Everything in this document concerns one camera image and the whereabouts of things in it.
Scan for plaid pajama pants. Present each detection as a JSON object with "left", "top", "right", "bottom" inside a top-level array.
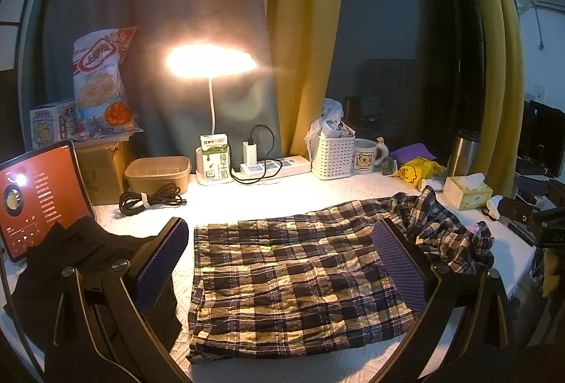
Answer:
[{"left": 188, "top": 189, "right": 494, "bottom": 364}]

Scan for white plastic basket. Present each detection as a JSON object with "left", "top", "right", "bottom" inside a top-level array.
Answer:
[{"left": 309, "top": 133, "right": 355, "bottom": 180}]

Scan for black folded garment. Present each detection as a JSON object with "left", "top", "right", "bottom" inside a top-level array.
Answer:
[{"left": 12, "top": 217, "right": 182, "bottom": 355}]

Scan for green white milk carton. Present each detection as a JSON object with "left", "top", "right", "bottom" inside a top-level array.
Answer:
[{"left": 200, "top": 133, "right": 231, "bottom": 182}]

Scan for white desk lamp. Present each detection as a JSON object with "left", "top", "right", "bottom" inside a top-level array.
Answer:
[{"left": 166, "top": 44, "right": 257, "bottom": 185}]

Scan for yellow curtain right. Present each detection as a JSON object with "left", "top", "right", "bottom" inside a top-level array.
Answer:
[{"left": 474, "top": 0, "right": 525, "bottom": 197}]

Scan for white plastic bag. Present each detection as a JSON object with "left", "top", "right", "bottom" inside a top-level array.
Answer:
[{"left": 304, "top": 98, "right": 344, "bottom": 152}]

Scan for brown plastic food container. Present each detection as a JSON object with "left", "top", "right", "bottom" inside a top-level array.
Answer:
[{"left": 124, "top": 156, "right": 191, "bottom": 195}]

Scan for white charger with cable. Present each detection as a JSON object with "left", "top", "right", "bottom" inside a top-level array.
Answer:
[{"left": 230, "top": 124, "right": 283, "bottom": 185}]

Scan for steel thermos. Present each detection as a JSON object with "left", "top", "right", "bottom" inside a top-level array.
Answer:
[{"left": 447, "top": 130, "right": 480, "bottom": 176}]

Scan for white bear mug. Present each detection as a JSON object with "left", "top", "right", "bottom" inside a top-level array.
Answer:
[{"left": 352, "top": 136, "right": 389, "bottom": 174}]

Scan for cardboard box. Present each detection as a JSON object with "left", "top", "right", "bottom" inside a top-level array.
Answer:
[{"left": 74, "top": 134, "right": 132, "bottom": 205}]

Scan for snack chips bag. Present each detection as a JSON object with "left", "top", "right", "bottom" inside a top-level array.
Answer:
[{"left": 73, "top": 26, "right": 139, "bottom": 138}]

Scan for black monitor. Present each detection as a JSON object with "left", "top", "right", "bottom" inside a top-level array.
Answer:
[{"left": 516, "top": 100, "right": 564, "bottom": 178}]

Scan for yellow curtain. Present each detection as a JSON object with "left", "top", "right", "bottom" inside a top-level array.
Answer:
[
  {"left": 474, "top": 0, "right": 525, "bottom": 197},
  {"left": 263, "top": 0, "right": 342, "bottom": 155}
]

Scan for yellow plastic bag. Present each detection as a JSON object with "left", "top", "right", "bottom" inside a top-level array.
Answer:
[{"left": 393, "top": 156, "right": 444, "bottom": 188}]

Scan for white power strip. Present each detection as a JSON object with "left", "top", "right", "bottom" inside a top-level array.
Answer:
[{"left": 234, "top": 155, "right": 310, "bottom": 181}]

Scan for tablet with red screen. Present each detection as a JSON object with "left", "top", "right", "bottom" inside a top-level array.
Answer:
[{"left": 1, "top": 140, "right": 95, "bottom": 263}]

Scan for small illustrated carton box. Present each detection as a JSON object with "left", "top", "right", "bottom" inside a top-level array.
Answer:
[{"left": 30, "top": 99, "right": 76, "bottom": 149}]

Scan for yellow curtain left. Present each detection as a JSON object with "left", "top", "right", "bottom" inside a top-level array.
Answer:
[{"left": 263, "top": 0, "right": 342, "bottom": 155}]

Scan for coiled black cable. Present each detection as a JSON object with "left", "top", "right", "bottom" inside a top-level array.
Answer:
[{"left": 118, "top": 182, "right": 188, "bottom": 217}]

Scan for tissue box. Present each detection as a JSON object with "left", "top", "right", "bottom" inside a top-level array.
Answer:
[{"left": 442, "top": 173, "right": 493, "bottom": 210}]

